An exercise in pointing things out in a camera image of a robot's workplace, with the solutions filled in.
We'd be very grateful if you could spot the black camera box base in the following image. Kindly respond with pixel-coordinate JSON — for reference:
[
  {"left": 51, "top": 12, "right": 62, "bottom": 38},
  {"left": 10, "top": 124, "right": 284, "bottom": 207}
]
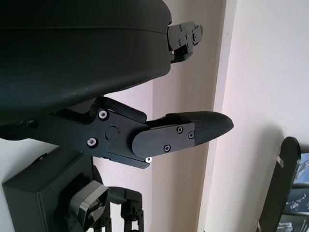
[{"left": 2, "top": 149, "right": 110, "bottom": 232}]

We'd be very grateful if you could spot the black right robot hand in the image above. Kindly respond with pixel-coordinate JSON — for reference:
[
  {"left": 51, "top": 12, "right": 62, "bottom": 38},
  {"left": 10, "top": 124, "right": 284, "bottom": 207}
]
[{"left": 92, "top": 164, "right": 144, "bottom": 232}]

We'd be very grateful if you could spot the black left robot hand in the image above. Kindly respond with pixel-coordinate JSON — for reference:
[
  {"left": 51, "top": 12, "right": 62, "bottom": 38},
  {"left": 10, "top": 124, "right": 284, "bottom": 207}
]
[{"left": 0, "top": 0, "right": 234, "bottom": 170}]

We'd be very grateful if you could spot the small silver depth camera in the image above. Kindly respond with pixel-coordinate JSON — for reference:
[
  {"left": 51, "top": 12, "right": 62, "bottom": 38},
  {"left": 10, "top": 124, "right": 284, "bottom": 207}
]
[{"left": 61, "top": 180, "right": 110, "bottom": 229}]

